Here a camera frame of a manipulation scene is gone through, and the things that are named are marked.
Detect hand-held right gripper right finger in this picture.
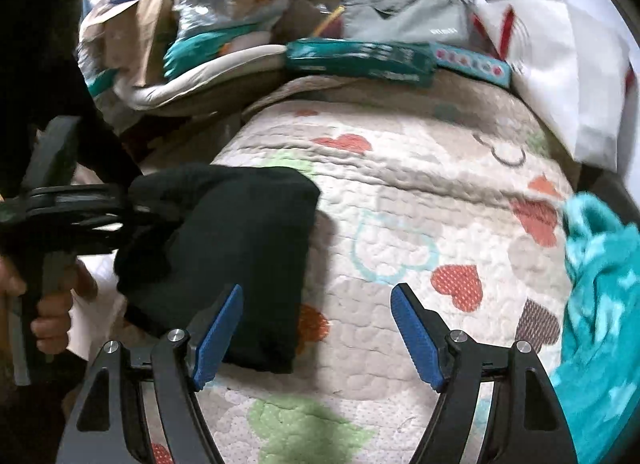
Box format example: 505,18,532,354
390,283,581,464

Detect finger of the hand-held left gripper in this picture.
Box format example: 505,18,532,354
119,189,171,237

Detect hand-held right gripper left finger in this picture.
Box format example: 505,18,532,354
55,284,245,464

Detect black pants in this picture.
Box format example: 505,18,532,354
114,163,322,376

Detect person's left hand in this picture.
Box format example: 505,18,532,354
0,257,98,356

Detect beige quilted cushion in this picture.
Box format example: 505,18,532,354
112,44,288,110

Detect quilted heart print blanket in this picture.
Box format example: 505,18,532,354
65,79,581,464

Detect teal folded cloth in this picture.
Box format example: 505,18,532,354
162,32,236,78

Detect brown cardboard box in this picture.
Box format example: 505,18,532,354
80,0,176,90

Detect teal fleece blanket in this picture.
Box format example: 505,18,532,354
550,193,640,464

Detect green paper packet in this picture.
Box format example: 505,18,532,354
286,38,436,88

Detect blue box with shapes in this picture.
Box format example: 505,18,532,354
430,42,512,90

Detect white paper bag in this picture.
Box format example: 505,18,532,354
470,0,636,170

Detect grey laptop bag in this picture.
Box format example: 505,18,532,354
340,0,473,45

